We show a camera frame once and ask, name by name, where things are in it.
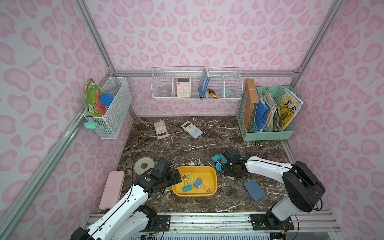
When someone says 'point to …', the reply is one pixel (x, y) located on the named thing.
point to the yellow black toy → (212, 93)
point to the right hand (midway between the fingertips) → (227, 172)
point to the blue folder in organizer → (261, 113)
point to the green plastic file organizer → (272, 95)
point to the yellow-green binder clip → (190, 178)
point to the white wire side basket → (108, 127)
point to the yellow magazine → (289, 107)
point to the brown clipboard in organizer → (250, 97)
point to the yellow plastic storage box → (196, 181)
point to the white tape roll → (143, 164)
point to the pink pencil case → (112, 189)
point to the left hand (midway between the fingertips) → (174, 175)
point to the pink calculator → (161, 130)
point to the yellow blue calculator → (192, 129)
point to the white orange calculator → (183, 87)
